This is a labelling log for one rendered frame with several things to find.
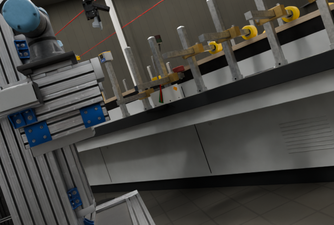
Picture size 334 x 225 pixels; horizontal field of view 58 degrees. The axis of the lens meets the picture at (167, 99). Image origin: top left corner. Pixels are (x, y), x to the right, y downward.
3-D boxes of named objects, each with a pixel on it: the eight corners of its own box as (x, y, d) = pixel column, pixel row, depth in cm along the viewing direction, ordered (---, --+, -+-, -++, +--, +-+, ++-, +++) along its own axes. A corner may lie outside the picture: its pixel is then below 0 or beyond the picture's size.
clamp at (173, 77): (174, 81, 190) (171, 73, 190) (160, 86, 199) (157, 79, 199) (180, 79, 194) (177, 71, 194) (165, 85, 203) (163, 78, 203)
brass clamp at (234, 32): (236, 35, 155) (233, 26, 155) (215, 44, 165) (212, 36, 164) (241, 35, 160) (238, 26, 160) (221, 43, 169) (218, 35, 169)
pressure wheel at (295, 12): (287, 3, 158) (278, 16, 162) (299, 12, 155) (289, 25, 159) (291, 3, 162) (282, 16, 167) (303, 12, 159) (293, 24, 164)
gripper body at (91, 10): (88, 21, 204) (82, 4, 204) (100, 18, 206) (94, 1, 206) (87, 18, 196) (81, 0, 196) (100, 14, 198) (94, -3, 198)
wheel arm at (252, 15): (253, 17, 123) (250, 9, 123) (245, 21, 126) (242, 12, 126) (294, 14, 160) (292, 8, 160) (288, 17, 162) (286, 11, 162)
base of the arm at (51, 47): (27, 65, 120) (19, 41, 120) (35, 71, 135) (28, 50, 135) (65, 54, 124) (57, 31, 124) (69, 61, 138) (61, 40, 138)
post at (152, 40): (175, 106, 195) (150, 36, 195) (171, 107, 198) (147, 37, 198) (178, 105, 198) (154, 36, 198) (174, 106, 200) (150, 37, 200)
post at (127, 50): (148, 111, 213) (126, 46, 212) (145, 112, 215) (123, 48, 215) (152, 110, 215) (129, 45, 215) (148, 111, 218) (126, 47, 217)
